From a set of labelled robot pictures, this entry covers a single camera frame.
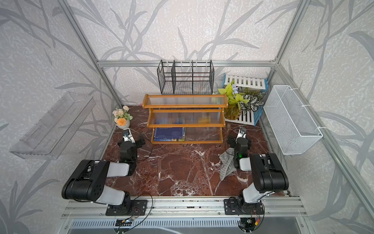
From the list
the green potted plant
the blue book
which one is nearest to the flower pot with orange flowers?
the blue book

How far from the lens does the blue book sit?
0.98 m

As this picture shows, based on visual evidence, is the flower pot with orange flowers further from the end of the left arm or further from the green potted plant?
the green potted plant

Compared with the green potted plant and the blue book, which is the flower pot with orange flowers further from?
the green potted plant
